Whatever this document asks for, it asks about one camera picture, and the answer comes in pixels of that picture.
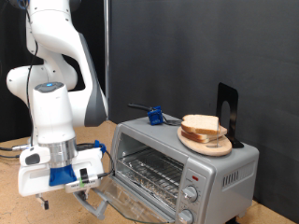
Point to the silver oven knob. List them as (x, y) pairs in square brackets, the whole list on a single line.
[(190, 193), (185, 216)]

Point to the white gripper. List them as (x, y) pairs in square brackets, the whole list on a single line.
[(34, 182)]

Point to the vertical metal pole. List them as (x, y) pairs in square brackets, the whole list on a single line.
[(106, 37)]

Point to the black metal bookend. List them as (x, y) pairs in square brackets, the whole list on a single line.
[(233, 96)]

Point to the silver toaster oven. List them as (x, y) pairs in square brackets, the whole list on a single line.
[(155, 130)]

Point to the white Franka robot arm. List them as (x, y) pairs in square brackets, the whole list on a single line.
[(53, 115)]

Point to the round wooden plate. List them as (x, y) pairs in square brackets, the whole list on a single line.
[(205, 149)]

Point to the spatula with blue grip block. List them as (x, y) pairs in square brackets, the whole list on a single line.
[(155, 115)]

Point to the thin metal pin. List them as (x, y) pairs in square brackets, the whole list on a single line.
[(217, 137)]

